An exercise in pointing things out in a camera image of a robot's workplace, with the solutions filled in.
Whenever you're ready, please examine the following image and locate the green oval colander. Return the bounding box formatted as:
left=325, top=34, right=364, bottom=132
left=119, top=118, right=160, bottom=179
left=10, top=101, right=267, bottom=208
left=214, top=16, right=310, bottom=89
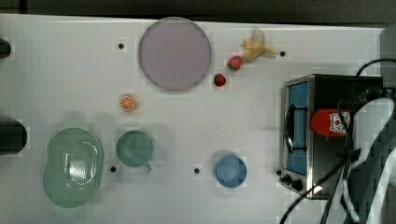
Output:
left=43, top=127, right=104, bottom=208

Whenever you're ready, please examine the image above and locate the peeled toy banana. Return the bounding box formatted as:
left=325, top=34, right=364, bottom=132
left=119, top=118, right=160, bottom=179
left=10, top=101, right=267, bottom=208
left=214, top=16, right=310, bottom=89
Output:
left=242, top=28, right=278, bottom=61

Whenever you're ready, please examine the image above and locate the green metal mug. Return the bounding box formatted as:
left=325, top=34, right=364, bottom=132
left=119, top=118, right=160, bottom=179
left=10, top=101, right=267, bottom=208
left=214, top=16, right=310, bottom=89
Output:
left=116, top=130, right=154, bottom=173

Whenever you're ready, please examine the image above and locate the orange slice toy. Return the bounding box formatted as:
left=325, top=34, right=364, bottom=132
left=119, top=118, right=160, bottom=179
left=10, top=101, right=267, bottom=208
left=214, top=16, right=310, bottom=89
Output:
left=120, top=95, right=136, bottom=112

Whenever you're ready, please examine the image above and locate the purple round plate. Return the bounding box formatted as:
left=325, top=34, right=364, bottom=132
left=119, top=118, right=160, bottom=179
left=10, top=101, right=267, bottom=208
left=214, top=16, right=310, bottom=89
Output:
left=138, top=17, right=211, bottom=91

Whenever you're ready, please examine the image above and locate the small red toy strawberry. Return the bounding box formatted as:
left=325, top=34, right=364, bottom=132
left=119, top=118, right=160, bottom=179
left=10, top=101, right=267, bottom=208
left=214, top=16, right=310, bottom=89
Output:
left=214, top=74, right=227, bottom=87

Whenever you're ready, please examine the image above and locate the blue bowl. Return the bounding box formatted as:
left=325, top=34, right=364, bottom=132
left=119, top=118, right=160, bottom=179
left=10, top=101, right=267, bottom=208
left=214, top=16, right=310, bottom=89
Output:
left=215, top=155, right=248, bottom=189

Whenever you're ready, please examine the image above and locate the pink toy strawberry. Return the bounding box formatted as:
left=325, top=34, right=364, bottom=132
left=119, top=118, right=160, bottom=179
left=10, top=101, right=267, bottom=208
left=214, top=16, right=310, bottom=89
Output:
left=227, top=55, right=243, bottom=71

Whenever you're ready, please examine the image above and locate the black cylinder post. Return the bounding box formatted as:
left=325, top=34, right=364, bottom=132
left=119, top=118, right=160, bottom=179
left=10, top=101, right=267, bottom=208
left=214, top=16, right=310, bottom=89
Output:
left=0, top=38, right=12, bottom=60

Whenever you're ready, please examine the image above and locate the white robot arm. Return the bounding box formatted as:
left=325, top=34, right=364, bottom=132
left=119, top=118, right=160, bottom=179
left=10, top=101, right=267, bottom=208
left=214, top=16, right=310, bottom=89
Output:
left=342, top=98, right=395, bottom=224

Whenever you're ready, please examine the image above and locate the red felt ketchup bottle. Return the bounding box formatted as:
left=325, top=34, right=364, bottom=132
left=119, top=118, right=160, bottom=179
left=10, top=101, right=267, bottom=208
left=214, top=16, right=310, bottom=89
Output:
left=310, top=109, right=347, bottom=137

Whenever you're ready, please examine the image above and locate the black cylinder cup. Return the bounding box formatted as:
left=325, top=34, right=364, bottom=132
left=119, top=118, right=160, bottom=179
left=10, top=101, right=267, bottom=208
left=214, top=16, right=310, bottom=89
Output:
left=0, top=120, right=28, bottom=156

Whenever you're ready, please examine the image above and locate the black toaster oven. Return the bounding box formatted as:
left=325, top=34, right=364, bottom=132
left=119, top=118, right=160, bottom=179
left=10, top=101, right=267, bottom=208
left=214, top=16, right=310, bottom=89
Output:
left=277, top=74, right=383, bottom=200

